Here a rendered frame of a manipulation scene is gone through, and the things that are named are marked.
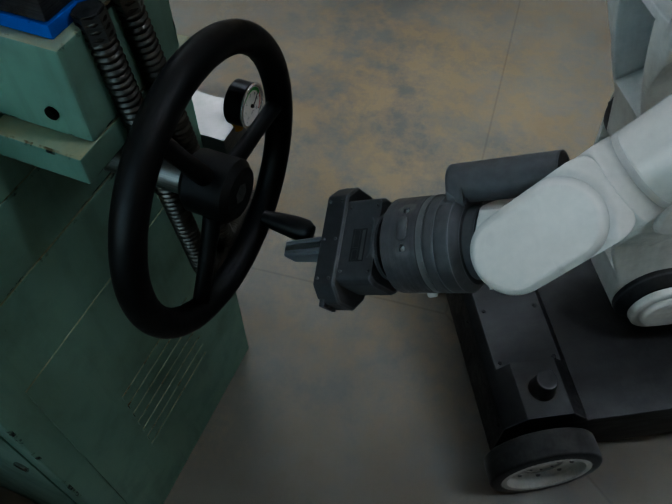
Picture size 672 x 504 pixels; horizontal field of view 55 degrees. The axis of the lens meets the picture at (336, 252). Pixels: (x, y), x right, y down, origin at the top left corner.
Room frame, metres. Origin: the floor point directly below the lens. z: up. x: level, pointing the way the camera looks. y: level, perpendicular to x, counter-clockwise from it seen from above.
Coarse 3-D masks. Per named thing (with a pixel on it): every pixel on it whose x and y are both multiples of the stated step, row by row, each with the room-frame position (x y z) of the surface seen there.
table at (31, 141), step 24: (144, 96) 0.45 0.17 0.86; (0, 120) 0.42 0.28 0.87; (120, 120) 0.42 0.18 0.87; (0, 144) 0.40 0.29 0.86; (24, 144) 0.39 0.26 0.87; (48, 144) 0.39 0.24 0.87; (72, 144) 0.39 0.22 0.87; (96, 144) 0.39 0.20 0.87; (120, 144) 0.41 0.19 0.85; (48, 168) 0.38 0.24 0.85; (72, 168) 0.37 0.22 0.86; (96, 168) 0.38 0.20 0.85
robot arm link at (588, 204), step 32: (576, 160) 0.32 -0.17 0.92; (608, 160) 0.32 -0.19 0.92; (544, 192) 0.30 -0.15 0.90; (576, 192) 0.30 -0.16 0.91; (608, 192) 0.29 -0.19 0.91; (640, 192) 0.30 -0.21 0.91; (480, 224) 0.31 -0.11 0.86; (512, 224) 0.30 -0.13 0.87; (544, 224) 0.29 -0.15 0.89; (576, 224) 0.28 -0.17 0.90; (608, 224) 0.28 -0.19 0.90; (640, 224) 0.28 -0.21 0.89; (480, 256) 0.29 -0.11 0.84; (512, 256) 0.28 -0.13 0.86; (544, 256) 0.27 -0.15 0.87; (576, 256) 0.27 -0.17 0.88; (512, 288) 0.27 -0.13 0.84
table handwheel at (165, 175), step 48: (192, 48) 0.40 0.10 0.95; (240, 48) 0.44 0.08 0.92; (288, 96) 0.51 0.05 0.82; (144, 144) 0.32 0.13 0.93; (240, 144) 0.44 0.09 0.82; (288, 144) 0.50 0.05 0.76; (144, 192) 0.30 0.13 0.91; (192, 192) 0.38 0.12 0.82; (240, 192) 0.39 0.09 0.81; (144, 240) 0.29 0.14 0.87; (240, 240) 0.42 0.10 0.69; (144, 288) 0.27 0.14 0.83
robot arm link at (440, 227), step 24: (456, 168) 0.38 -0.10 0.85; (480, 168) 0.37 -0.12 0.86; (504, 168) 0.36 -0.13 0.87; (528, 168) 0.35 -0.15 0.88; (552, 168) 0.34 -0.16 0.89; (456, 192) 0.36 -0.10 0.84; (480, 192) 0.35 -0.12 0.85; (504, 192) 0.35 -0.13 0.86; (432, 216) 0.35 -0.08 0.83; (456, 216) 0.34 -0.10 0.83; (480, 216) 0.33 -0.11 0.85; (432, 240) 0.33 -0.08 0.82; (456, 240) 0.32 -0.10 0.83; (432, 264) 0.31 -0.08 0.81; (456, 264) 0.31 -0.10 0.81; (456, 288) 0.30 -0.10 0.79
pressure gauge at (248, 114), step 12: (240, 84) 0.69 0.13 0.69; (252, 84) 0.69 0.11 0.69; (228, 96) 0.67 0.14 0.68; (240, 96) 0.67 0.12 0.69; (252, 96) 0.69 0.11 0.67; (228, 108) 0.66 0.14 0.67; (240, 108) 0.66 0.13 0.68; (252, 108) 0.68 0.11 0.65; (228, 120) 0.66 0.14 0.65; (240, 120) 0.65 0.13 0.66; (252, 120) 0.68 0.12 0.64
